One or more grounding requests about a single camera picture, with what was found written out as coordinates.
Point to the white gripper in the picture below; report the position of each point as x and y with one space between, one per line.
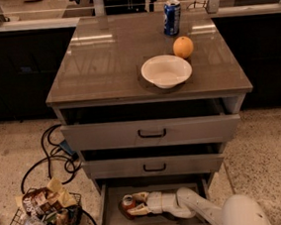
154 203

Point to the red coke can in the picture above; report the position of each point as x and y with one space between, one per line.
126 203

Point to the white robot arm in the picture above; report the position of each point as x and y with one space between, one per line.
185 203

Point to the bottom grey drawer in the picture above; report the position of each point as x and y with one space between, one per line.
112 194

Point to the grey drawer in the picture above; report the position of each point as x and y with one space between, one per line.
153 166
148 133
112 194

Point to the middle grey drawer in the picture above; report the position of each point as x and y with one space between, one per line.
153 166

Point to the top grey drawer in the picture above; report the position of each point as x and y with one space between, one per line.
148 133

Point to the grey drawer cabinet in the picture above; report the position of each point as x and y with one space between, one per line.
99 81

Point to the blue pepsi can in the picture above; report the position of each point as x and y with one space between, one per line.
172 13

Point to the brown snack bag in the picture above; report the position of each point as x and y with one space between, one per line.
45 200

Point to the white paper bowl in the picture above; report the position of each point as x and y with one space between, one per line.
166 71

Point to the orange fruit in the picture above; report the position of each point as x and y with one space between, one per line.
183 47

